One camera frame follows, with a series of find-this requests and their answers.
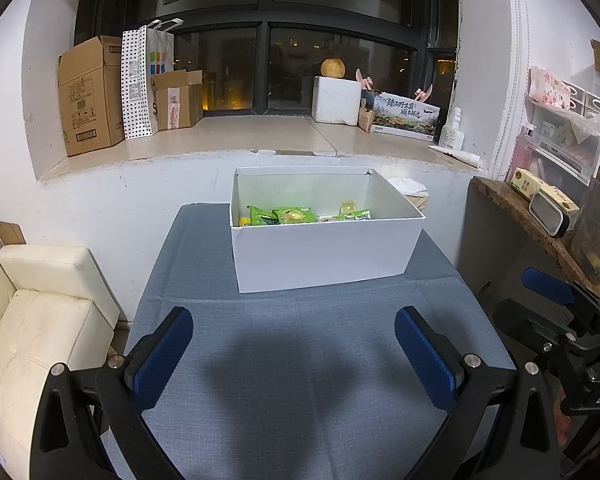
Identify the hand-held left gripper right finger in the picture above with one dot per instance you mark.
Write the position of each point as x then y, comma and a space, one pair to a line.
427, 360

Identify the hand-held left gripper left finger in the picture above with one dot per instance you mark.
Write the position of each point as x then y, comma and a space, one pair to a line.
162, 360

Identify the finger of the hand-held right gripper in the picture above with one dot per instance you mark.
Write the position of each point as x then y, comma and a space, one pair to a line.
547, 285
535, 327

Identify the white cardboard box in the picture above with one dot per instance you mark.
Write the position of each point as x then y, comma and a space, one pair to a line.
320, 255

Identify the green seaweed snack packet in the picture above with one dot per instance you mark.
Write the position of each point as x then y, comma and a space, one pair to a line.
261, 216
352, 216

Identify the clear plastic bag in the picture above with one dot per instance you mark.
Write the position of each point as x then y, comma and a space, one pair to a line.
595, 235

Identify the small white-framed device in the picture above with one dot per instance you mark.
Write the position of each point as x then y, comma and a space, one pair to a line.
547, 216

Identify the wooden side table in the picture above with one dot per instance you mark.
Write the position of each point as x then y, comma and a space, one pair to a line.
510, 215

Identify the beige tissue pack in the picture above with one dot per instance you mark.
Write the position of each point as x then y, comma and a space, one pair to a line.
565, 200

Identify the yellow-green tissue pack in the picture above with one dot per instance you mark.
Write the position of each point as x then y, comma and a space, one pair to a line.
526, 182

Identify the blue-grey tablecloth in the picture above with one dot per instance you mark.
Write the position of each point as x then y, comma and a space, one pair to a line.
280, 350

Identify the clear plastic drawer organizer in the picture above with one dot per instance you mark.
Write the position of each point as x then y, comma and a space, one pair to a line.
560, 155

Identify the cream leather sofa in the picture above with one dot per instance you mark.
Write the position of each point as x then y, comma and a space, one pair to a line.
35, 330

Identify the yellow snack packet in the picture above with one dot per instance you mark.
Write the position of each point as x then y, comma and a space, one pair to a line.
347, 206

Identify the white plastic bottle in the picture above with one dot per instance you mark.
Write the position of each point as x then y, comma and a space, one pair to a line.
451, 132

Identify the green packet with yellow circle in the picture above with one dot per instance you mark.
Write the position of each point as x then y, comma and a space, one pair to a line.
294, 215

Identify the pink floral pack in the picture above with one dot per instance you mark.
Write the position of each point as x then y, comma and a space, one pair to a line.
547, 87

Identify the cardboard scrap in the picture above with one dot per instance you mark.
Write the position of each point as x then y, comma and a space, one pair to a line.
10, 232

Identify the long printed carton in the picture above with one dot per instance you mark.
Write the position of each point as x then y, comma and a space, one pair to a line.
405, 117

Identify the pink toy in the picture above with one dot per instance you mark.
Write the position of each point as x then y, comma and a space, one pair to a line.
423, 94
364, 80

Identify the small brown paper bag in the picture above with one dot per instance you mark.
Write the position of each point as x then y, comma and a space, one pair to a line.
365, 117

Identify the small open cardboard box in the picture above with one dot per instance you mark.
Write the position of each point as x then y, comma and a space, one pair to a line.
177, 102

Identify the white foam box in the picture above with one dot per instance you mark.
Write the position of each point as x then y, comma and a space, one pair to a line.
336, 101

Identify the large brown cardboard box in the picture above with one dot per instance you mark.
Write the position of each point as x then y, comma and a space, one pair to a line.
90, 95

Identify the dotted white paper bag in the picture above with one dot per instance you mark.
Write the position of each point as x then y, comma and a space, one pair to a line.
140, 85

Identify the yellow pomelo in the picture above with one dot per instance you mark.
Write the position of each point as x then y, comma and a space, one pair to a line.
334, 68

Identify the white wall drawer shelf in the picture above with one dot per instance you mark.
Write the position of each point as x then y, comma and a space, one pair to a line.
595, 102

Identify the black window frame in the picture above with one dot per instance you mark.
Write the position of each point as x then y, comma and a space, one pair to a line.
265, 20

